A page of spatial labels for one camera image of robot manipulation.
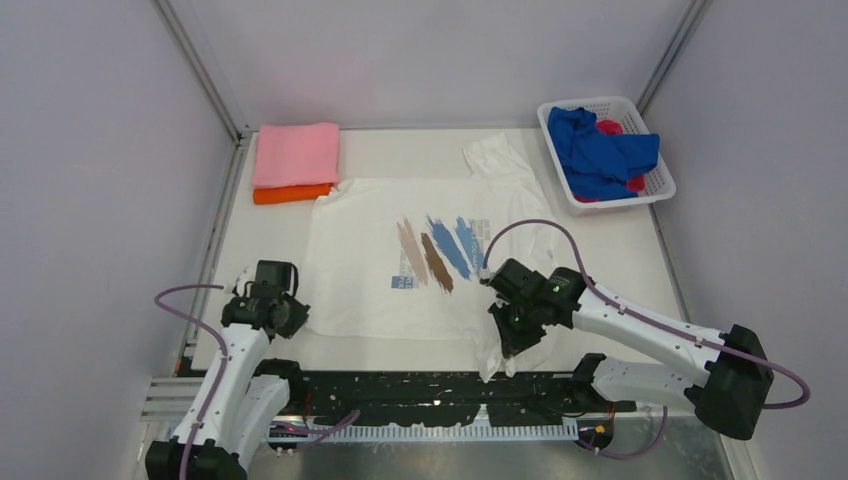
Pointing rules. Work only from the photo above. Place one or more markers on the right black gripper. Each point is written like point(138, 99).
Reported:
point(512, 342)

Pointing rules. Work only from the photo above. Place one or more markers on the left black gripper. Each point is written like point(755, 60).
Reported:
point(298, 319)

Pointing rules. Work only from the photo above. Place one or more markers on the white printed t shirt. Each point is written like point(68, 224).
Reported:
point(401, 258)

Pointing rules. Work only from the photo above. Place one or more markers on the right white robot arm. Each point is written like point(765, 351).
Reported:
point(720, 377)

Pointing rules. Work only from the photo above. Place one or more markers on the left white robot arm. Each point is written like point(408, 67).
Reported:
point(243, 390)

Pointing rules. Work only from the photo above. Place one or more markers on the folded orange t shirt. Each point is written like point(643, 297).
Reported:
point(279, 195)

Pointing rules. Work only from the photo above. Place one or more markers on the folded pink t shirt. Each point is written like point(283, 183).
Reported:
point(296, 155)

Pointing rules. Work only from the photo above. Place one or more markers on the blue t shirt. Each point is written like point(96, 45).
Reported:
point(599, 166)

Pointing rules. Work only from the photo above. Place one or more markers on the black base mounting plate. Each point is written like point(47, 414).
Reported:
point(441, 399)

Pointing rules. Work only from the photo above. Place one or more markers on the red t shirt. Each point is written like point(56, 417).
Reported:
point(636, 184)

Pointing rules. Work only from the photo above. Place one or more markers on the white slotted cable duct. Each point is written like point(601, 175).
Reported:
point(476, 432)

